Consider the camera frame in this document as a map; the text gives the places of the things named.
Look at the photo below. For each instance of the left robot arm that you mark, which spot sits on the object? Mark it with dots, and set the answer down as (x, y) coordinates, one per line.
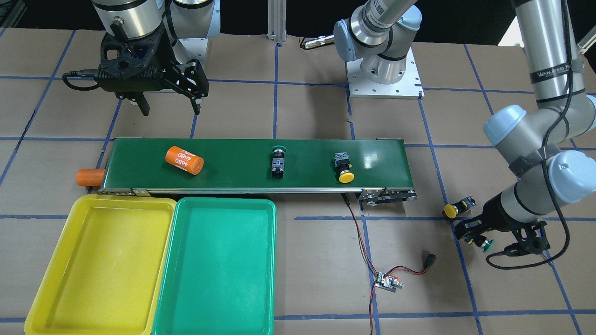
(548, 177)

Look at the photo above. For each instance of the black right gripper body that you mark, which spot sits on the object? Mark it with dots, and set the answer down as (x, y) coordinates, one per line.
(168, 59)

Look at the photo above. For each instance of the small yellow push button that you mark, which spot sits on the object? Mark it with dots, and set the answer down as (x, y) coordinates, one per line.
(452, 210)

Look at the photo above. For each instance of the plain orange cylinder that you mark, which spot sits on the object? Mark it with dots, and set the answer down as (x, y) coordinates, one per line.
(90, 177)

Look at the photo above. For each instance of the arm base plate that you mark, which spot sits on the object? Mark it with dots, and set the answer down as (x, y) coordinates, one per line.
(374, 77)

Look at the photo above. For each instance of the green conveyor belt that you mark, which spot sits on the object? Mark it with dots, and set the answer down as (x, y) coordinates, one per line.
(137, 167)

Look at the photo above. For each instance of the black barrel connector plug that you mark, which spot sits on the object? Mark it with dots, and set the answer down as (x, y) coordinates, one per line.
(429, 261)

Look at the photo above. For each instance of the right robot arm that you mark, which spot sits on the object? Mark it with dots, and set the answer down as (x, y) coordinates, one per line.
(183, 19)

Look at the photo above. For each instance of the aluminium frame post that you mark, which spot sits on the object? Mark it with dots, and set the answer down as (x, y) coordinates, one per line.
(277, 19)

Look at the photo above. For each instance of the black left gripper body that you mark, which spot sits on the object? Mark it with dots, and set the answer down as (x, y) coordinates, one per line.
(494, 216)

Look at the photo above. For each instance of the yellow plastic tray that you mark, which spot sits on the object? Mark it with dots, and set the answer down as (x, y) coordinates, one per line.
(105, 273)

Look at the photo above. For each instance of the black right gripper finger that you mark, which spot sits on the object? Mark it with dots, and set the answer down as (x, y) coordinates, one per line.
(142, 104)
(195, 104)

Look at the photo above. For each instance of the green plastic tray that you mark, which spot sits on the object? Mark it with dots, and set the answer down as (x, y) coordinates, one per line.
(219, 275)

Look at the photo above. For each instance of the large yellow mushroom push button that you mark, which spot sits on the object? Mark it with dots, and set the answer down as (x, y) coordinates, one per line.
(343, 167)

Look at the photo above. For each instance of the orange cylinder with 4680 print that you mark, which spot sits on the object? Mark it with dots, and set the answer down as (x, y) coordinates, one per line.
(184, 160)

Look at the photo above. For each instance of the green push button with blue clip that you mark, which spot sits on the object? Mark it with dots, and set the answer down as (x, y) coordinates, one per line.
(277, 162)

